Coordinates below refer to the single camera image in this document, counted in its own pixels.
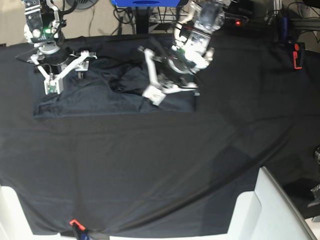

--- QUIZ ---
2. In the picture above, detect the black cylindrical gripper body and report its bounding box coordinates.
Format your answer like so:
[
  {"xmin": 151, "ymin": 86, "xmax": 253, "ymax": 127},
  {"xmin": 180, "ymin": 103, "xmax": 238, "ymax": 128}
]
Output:
[{"xmin": 159, "ymin": 60, "xmax": 199, "ymax": 88}]

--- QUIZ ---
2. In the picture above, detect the grey right-side gripper body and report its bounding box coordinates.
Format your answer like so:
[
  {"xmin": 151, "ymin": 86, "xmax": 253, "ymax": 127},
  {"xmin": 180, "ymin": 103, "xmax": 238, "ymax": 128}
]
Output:
[{"xmin": 37, "ymin": 48, "xmax": 74, "ymax": 74}]

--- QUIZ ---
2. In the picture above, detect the dark grey long-sleeve T-shirt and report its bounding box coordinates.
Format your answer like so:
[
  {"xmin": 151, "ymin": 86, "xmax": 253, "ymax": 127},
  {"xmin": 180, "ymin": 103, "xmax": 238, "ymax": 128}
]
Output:
[{"xmin": 28, "ymin": 35, "xmax": 196, "ymax": 118}]

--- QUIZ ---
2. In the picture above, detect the round grey chair base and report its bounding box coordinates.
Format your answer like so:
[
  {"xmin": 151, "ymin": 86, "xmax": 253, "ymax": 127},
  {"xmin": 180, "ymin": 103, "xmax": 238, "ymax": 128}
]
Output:
[{"xmin": 73, "ymin": 0, "xmax": 98, "ymax": 10}]

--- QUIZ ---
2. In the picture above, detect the blue plastic bin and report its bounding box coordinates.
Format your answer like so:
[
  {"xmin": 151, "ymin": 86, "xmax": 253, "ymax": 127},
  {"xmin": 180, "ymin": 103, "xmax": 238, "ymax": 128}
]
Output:
[{"xmin": 111, "ymin": 0, "xmax": 180, "ymax": 8}]

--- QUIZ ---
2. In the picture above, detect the black table cloth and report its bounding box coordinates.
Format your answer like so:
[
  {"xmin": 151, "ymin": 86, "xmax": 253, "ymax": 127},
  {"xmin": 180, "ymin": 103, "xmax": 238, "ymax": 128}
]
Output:
[{"xmin": 0, "ymin": 36, "xmax": 320, "ymax": 238}]

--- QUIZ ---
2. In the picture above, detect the red and black clamp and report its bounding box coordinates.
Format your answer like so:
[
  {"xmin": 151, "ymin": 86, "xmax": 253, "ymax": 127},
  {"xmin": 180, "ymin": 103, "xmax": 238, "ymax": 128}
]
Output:
[{"xmin": 291, "ymin": 42, "xmax": 306, "ymax": 70}]

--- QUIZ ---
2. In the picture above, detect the white foam block left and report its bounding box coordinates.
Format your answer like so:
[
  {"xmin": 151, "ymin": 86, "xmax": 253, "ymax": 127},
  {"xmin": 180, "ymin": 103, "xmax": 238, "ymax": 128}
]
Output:
[{"xmin": 0, "ymin": 186, "xmax": 61, "ymax": 240}]

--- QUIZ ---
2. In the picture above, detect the blue clamp at bottom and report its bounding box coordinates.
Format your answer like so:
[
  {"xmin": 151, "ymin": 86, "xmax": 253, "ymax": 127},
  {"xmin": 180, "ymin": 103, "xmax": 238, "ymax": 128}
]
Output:
[{"xmin": 69, "ymin": 219, "xmax": 91, "ymax": 240}]

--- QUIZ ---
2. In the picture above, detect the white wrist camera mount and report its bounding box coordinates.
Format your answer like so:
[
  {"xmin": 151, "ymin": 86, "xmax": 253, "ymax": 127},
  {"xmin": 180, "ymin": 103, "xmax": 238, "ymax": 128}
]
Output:
[
  {"xmin": 138, "ymin": 46, "xmax": 198, "ymax": 106},
  {"xmin": 30, "ymin": 50, "xmax": 98, "ymax": 95}
]

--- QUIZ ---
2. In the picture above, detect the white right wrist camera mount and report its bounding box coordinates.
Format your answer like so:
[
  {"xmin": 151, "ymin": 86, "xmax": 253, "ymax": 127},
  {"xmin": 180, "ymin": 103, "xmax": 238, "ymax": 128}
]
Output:
[{"xmin": 30, "ymin": 50, "xmax": 98, "ymax": 95}]

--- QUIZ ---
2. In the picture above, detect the black table leg post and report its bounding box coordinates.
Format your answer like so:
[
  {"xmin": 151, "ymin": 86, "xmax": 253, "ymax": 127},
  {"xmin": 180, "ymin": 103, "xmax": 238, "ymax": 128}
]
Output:
[{"xmin": 133, "ymin": 7, "xmax": 154, "ymax": 34}]

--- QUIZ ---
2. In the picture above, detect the aluminium frame rail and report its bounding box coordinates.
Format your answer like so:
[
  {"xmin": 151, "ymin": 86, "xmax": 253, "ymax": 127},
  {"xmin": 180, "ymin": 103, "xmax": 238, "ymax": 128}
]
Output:
[{"xmin": 289, "ymin": 17, "xmax": 320, "ymax": 32}]

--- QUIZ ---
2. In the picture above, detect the grey metal bracket right edge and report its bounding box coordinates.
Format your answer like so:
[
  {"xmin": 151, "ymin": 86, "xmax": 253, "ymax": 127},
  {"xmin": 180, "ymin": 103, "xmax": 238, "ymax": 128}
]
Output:
[{"xmin": 307, "ymin": 185, "xmax": 320, "ymax": 208}]

